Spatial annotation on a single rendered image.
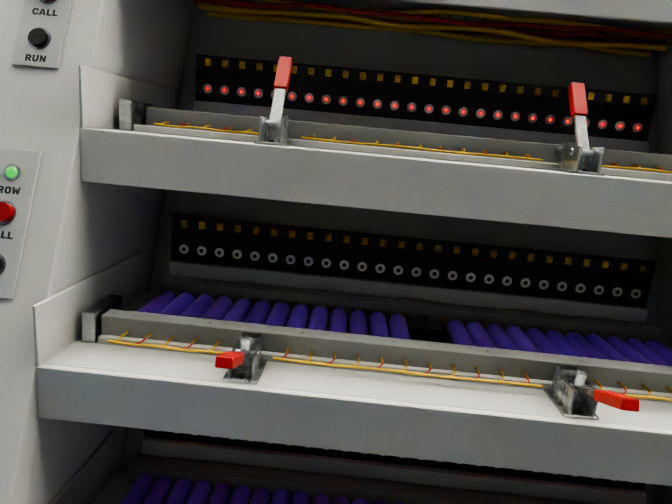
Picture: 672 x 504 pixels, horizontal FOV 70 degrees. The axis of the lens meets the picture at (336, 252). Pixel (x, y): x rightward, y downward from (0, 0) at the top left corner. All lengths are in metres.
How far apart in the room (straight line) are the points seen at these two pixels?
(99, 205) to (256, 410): 0.24
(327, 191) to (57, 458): 0.33
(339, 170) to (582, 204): 0.20
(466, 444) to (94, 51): 0.45
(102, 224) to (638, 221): 0.48
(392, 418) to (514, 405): 0.10
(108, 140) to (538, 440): 0.42
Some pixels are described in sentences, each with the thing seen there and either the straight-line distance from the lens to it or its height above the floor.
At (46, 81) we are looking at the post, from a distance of 0.50.
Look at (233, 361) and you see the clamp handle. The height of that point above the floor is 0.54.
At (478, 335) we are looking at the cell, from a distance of 0.50.
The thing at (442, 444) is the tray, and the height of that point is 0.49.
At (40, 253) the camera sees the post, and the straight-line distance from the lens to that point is 0.46.
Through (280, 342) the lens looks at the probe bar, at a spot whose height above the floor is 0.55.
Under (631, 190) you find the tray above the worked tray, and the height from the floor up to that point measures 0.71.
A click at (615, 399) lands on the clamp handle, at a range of 0.38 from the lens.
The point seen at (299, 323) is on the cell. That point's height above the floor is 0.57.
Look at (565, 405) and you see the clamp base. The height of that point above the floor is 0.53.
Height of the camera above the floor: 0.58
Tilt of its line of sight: 8 degrees up
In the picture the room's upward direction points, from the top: 6 degrees clockwise
